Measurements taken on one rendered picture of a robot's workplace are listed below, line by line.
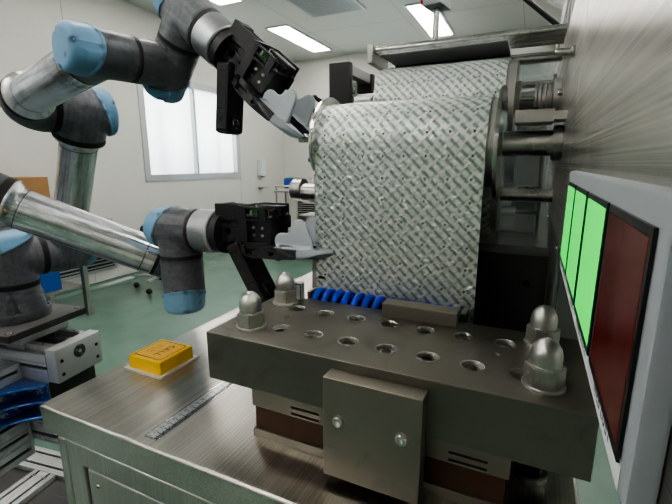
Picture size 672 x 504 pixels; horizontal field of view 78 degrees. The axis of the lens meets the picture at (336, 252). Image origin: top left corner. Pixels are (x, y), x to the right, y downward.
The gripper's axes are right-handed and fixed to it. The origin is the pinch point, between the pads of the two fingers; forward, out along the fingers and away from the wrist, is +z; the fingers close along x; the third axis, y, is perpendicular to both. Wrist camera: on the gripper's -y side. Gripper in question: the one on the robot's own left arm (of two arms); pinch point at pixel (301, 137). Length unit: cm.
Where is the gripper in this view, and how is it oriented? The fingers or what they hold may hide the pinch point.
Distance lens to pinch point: 68.8
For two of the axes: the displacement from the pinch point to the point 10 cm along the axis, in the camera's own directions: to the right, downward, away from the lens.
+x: 4.2, -1.9, 8.9
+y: 5.8, -6.9, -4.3
